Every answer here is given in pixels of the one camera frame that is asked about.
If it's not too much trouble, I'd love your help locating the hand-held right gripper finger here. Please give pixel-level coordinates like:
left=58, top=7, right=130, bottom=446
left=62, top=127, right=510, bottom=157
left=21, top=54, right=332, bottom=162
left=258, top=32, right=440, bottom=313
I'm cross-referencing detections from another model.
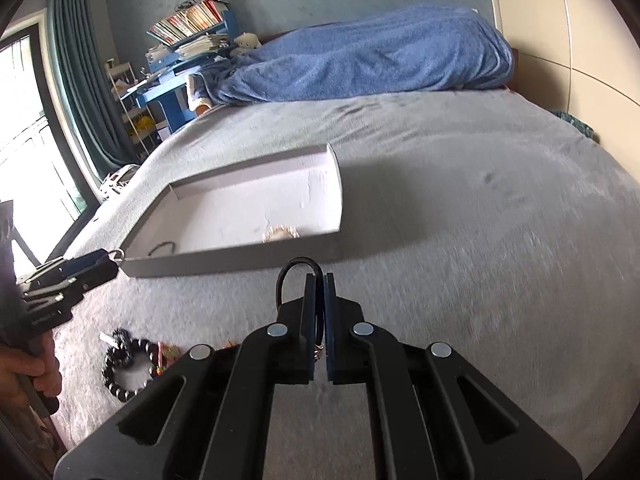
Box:
left=52, top=271, right=326, bottom=480
left=324, top=272, right=585, bottom=480

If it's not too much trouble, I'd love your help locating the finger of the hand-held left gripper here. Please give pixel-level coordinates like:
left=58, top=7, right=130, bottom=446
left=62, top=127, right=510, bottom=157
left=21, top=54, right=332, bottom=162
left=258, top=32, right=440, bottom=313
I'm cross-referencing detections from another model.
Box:
left=17, top=249, right=121, bottom=295
left=20, top=282, right=90, bottom=314

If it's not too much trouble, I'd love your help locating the black hair tie gold charm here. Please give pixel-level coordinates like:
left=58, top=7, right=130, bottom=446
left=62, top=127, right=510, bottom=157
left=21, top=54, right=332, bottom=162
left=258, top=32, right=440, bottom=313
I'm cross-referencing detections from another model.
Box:
left=276, top=257, right=326, bottom=362

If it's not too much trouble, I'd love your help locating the large black bead bracelet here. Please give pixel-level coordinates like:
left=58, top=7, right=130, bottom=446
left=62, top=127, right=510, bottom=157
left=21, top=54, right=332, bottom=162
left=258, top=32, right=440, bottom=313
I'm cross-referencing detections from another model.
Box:
left=101, top=337, right=162, bottom=403

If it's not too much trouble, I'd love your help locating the grey cardboard box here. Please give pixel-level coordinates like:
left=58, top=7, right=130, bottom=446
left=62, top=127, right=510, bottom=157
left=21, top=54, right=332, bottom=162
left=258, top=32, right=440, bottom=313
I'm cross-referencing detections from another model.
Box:
left=120, top=142, right=347, bottom=278

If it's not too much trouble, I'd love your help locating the person's left hand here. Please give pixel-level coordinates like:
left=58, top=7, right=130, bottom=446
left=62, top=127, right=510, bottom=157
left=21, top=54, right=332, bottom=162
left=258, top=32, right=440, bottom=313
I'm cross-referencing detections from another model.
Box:
left=0, top=332, right=64, bottom=414

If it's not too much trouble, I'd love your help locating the white helmet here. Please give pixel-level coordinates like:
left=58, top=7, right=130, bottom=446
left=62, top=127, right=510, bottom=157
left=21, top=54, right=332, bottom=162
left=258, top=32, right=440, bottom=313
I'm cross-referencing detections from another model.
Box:
left=98, top=165, right=139, bottom=201

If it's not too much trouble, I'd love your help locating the brown patterned cloth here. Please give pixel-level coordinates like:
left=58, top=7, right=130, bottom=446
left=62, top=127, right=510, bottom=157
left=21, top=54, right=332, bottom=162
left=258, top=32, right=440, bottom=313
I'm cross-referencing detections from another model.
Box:
left=0, top=407, right=69, bottom=467

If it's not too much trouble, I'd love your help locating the glass balcony door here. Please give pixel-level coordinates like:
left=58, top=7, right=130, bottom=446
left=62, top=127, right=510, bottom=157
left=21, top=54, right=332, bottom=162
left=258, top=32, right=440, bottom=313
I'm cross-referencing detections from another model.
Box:
left=0, top=25, right=95, bottom=267

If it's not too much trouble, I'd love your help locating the grey bed cover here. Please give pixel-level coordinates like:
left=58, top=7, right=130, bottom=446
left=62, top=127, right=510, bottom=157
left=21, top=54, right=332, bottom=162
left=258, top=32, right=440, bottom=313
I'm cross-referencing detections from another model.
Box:
left=45, top=89, right=640, bottom=480

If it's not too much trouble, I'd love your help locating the blue desk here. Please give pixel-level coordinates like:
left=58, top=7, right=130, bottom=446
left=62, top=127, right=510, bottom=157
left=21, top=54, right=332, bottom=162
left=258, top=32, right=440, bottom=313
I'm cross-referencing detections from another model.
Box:
left=120, top=10, right=241, bottom=133

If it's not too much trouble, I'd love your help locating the teal curtain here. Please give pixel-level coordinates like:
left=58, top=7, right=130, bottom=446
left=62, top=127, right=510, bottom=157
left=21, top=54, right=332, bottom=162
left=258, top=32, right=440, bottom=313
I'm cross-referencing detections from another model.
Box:
left=46, top=0, right=138, bottom=173

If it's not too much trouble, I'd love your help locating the blue fleece-lined garment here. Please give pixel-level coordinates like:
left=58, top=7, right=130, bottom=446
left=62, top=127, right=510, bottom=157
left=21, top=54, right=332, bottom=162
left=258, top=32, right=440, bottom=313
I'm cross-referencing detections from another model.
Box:
left=187, top=71, right=236, bottom=113

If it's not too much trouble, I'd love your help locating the stack of papers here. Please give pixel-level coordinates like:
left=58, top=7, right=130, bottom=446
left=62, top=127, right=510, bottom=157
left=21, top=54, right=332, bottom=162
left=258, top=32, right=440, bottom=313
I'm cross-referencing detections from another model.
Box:
left=175, top=34, right=230, bottom=59

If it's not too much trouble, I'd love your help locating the blue blanket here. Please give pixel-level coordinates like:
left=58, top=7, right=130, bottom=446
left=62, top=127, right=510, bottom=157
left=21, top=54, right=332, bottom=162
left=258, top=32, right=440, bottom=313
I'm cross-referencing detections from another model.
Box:
left=210, top=4, right=516, bottom=106

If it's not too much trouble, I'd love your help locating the row of books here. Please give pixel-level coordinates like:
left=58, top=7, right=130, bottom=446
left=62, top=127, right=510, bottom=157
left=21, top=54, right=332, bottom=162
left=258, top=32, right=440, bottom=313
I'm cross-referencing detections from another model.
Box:
left=146, top=0, right=232, bottom=46

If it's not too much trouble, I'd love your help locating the white plush toy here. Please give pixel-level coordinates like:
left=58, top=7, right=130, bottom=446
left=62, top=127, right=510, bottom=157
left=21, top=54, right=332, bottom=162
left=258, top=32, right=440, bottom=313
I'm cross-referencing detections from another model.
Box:
left=230, top=32, right=261, bottom=56

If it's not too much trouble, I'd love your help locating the green patterned cloth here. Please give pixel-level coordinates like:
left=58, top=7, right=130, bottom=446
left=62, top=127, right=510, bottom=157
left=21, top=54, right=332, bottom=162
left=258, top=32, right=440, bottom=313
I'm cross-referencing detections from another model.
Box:
left=549, top=109, right=597, bottom=142

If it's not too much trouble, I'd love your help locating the beige wardrobe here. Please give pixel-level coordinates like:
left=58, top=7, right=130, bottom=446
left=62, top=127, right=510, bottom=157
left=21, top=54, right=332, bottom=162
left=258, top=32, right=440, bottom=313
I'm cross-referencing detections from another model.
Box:
left=492, top=0, right=640, bottom=157

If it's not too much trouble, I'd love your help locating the white wire rack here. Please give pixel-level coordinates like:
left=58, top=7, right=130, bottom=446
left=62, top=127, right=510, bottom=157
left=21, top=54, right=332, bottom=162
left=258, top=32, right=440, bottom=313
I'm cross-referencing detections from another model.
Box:
left=104, top=57, right=152, bottom=162

